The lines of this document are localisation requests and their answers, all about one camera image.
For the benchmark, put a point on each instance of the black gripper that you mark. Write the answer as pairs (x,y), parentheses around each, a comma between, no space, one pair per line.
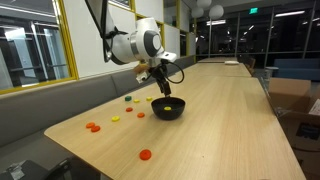
(160,73)

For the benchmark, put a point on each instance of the yellow wooden disc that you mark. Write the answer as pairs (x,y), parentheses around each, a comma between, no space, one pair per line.
(167,108)

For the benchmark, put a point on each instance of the orange disc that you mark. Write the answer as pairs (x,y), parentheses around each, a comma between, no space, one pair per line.
(129,109)
(95,128)
(90,125)

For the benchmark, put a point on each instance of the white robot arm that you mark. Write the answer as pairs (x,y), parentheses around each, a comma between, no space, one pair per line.
(143,45)

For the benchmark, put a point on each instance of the black bowl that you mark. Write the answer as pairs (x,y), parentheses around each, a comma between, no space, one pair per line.
(177,105)

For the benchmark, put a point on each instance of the yellow cube far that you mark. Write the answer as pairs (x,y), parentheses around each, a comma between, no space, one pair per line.
(149,98)

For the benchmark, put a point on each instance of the yellow cube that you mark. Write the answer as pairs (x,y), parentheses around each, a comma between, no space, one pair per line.
(149,98)
(136,100)

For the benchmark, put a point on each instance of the yellow cube near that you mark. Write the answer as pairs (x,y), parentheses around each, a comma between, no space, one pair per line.
(136,100)

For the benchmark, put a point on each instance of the red disc far left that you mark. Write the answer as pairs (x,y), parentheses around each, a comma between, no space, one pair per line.
(140,115)

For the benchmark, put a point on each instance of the green cube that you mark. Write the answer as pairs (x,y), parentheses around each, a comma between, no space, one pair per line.
(128,98)

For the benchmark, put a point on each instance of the wooden table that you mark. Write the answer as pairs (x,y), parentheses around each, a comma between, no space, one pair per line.
(217,60)
(217,69)

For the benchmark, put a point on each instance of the yellow disc lower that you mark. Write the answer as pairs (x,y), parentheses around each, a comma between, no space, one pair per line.
(115,118)

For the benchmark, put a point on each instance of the red disc near edge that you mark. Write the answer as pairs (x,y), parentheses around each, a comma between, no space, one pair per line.
(145,154)

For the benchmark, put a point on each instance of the white plate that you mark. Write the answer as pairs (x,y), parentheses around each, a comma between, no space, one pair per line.
(231,62)

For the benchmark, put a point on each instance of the orange disc under gripper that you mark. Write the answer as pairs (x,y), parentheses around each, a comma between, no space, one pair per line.
(95,128)

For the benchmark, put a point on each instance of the orange disc behind finger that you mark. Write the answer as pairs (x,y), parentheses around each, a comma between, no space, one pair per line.
(90,125)

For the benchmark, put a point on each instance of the cardboard box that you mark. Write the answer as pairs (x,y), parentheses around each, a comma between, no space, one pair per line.
(297,109)

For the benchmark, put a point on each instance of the grey sofa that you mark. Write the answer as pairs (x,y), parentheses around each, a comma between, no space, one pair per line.
(24,117)

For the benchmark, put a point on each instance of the blue sofa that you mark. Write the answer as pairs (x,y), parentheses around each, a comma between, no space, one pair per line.
(306,69)

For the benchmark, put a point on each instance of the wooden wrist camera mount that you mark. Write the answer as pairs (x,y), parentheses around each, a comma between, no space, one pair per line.
(141,72)

